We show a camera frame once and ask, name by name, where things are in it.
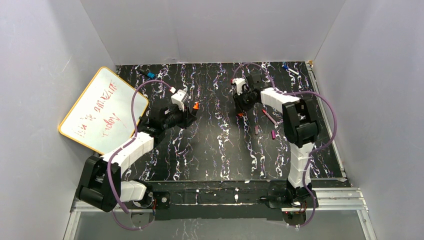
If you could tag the yellow framed whiteboard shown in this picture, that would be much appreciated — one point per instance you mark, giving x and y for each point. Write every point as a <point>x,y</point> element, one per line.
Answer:
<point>101,118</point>

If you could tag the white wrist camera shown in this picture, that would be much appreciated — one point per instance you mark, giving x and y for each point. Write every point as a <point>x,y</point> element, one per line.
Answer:
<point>239,84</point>
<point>179,98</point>

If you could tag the blue black marker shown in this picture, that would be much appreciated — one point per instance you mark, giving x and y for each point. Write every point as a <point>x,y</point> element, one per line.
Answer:
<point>148,74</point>

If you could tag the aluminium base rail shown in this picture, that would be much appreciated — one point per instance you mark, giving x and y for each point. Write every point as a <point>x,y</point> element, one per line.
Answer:
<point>344,198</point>

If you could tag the pink marker pen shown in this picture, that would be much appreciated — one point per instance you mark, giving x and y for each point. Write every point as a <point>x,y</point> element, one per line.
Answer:
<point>269,117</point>

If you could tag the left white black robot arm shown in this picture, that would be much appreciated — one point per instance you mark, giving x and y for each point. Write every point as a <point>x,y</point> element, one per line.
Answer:
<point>101,184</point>

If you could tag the blue capped white marker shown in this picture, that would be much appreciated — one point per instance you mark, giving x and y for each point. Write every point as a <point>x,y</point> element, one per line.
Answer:
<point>290,70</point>

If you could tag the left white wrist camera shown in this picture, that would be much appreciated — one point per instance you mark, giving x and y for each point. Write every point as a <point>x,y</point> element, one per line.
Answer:
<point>179,98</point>

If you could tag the orange black marker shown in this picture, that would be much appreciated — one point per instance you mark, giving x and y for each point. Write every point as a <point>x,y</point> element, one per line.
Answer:
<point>196,106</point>

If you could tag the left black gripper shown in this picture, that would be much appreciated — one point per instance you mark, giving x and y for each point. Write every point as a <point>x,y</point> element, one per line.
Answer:
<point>187,115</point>

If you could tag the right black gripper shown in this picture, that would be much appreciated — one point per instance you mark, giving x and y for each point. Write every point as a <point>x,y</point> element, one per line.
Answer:
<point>238,100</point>

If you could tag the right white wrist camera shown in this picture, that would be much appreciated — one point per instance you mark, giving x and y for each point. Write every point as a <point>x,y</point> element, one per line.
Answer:
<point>239,84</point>

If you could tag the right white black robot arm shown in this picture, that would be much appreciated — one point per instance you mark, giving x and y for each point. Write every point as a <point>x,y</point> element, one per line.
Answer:
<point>300,127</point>

